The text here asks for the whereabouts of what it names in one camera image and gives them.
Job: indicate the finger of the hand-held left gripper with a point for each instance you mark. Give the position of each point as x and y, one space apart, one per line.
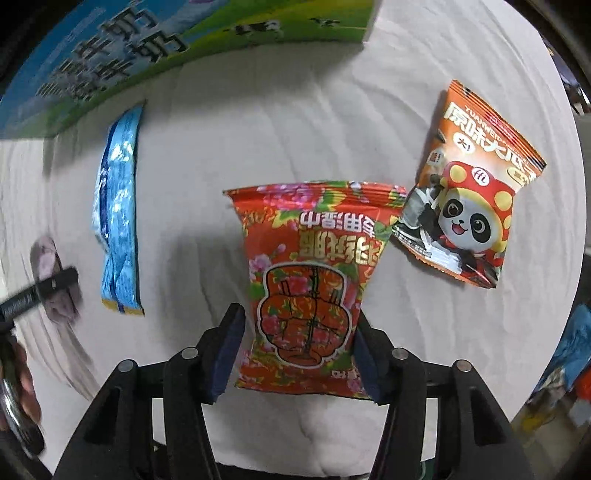
41 288

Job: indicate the blue foil snack packet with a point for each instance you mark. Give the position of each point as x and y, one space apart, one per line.
117 207

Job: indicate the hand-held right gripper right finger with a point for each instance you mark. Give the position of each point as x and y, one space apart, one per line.
369 369

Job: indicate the white bed sheet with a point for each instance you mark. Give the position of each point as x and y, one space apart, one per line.
295 138

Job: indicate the blue green milk carton box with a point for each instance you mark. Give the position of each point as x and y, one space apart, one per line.
138 55

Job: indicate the red floral wet wipes packet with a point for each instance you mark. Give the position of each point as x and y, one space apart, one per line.
302 286

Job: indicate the orange panda snack packet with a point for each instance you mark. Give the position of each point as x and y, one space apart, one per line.
466 198

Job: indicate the person's left hand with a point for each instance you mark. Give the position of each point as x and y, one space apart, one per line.
25 387

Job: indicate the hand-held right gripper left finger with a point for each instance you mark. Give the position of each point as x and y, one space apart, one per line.
227 357

